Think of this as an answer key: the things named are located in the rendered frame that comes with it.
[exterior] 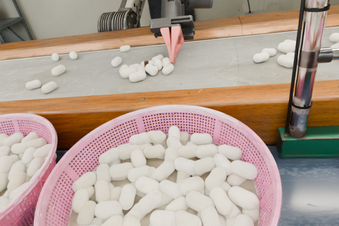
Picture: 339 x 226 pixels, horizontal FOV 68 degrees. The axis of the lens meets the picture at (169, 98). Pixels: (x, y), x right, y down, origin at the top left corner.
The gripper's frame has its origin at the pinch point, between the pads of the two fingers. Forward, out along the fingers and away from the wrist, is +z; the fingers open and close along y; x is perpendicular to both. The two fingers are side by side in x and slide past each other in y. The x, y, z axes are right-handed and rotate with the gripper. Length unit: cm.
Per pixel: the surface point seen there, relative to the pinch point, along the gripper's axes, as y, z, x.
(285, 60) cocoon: 23.3, 3.8, -3.7
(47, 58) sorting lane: -41.2, -8.1, 10.0
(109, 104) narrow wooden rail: -8.7, 13.8, -12.8
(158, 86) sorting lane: -2.0, 8.0, -4.6
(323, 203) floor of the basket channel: 22.5, 28.7, -14.4
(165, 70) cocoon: -0.9, 3.9, -2.9
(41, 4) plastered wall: -164, -140, 139
